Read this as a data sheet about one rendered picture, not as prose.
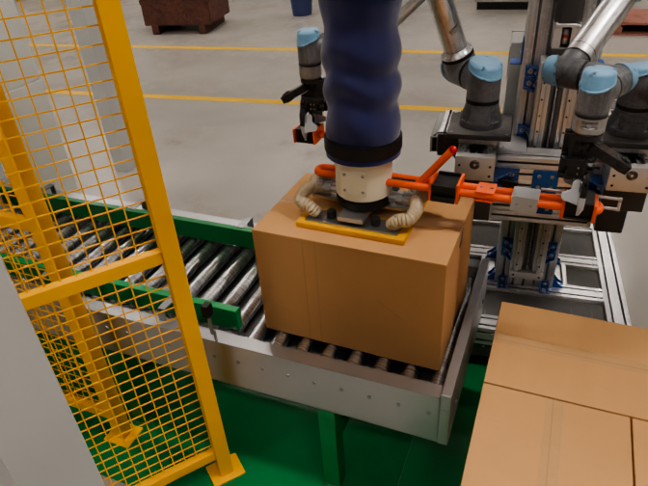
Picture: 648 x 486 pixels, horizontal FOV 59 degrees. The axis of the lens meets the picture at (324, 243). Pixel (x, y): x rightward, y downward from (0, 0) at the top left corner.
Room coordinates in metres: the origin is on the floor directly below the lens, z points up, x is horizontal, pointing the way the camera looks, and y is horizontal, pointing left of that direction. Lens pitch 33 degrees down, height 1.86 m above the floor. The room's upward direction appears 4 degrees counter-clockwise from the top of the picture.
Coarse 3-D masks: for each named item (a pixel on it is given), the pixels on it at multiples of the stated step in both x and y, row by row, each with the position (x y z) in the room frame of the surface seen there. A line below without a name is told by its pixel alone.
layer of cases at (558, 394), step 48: (528, 336) 1.35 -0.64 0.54; (576, 336) 1.34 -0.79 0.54; (624, 336) 1.32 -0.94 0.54; (528, 384) 1.15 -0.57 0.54; (576, 384) 1.14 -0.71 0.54; (624, 384) 1.13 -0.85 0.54; (480, 432) 1.00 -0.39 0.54; (528, 432) 0.99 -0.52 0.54; (576, 432) 0.98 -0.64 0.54; (624, 432) 0.96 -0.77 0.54; (480, 480) 0.85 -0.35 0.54; (528, 480) 0.84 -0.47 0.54; (576, 480) 0.83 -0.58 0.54; (624, 480) 0.83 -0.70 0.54
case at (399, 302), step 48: (288, 192) 1.70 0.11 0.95; (288, 240) 1.43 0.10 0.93; (336, 240) 1.38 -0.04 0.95; (432, 240) 1.35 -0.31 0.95; (288, 288) 1.44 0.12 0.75; (336, 288) 1.36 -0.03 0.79; (384, 288) 1.30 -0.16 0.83; (432, 288) 1.24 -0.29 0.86; (336, 336) 1.37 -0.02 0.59; (384, 336) 1.30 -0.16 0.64; (432, 336) 1.24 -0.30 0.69
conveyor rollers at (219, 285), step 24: (0, 240) 2.23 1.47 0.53; (72, 240) 2.16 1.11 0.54; (96, 240) 2.16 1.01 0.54; (120, 240) 2.16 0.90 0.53; (192, 240) 2.08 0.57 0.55; (192, 264) 1.90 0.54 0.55; (216, 264) 1.89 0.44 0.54; (240, 264) 1.88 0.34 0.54; (168, 288) 1.75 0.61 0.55; (192, 288) 1.74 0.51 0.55; (216, 288) 1.73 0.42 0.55; (240, 288) 1.72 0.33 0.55; (264, 336) 1.47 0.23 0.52; (288, 336) 1.45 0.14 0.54; (456, 336) 1.38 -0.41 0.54; (360, 360) 1.31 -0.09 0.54; (384, 360) 1.29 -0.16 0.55
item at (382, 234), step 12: (324, 216) 1.49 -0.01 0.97; (336, 216) 1.47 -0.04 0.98; (372, 216) 1.43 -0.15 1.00; (312, 228) 1.45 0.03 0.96; (324, 228) 1.43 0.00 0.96; (336, 228) 1.42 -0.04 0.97; (348, 228) 1.42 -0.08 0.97; (360, 228) 1.41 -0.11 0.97; (372, 228) 1.40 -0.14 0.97; (384, 228) 1.40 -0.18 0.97; (408, 228) 1.40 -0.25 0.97; (384, 240) 1.35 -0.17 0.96; (396, 240) 1.34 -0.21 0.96
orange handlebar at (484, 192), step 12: (324, 132) 1.86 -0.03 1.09; (324, 168) 1.60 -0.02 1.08; (396, 180) 1.47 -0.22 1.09; (468, 192) 1.37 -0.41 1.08; (480, 192) 1.36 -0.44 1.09; (492, 192) 1.35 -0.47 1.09; (504, 192) 1.37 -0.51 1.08; (540, 204) 1.29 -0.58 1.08; (552, 204) 1.28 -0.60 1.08; (600, 204) 1.25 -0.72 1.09
